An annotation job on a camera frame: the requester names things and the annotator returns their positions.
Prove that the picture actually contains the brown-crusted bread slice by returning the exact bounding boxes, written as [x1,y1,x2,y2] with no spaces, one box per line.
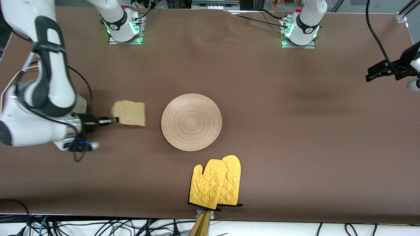
[111,100,147,128]

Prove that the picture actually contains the round wooden plate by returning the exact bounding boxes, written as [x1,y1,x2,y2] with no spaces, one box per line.
[161,94,222,152]

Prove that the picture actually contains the beige and chrome toaster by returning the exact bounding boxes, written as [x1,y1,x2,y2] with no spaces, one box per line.
[75,94,88,114]

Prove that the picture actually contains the brown table cover sheet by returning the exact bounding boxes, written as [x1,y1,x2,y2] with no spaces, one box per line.
[0,6,420,225]

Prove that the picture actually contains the yellow quilted oven mitt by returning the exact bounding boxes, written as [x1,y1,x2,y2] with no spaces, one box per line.
[189,159,227,211]
[217,155,243,207]

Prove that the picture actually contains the grey device behind table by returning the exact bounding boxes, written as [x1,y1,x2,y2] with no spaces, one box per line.
[191,0,240,10]

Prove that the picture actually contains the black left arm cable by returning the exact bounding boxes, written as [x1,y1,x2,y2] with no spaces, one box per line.
[366,0,400,67]

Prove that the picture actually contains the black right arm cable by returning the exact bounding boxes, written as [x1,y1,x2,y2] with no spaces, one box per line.
[67,66,93,163]

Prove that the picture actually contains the aluminium frame profile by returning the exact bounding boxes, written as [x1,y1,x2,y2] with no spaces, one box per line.
[395,0,420,23]

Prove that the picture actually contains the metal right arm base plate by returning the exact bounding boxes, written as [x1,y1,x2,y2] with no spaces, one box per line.
[108,15,144,45]

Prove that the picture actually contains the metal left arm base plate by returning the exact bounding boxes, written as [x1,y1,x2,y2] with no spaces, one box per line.
[282,16,317,49]

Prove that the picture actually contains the black cable to arm base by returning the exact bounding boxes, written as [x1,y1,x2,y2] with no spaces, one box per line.
[226,9,290,29]

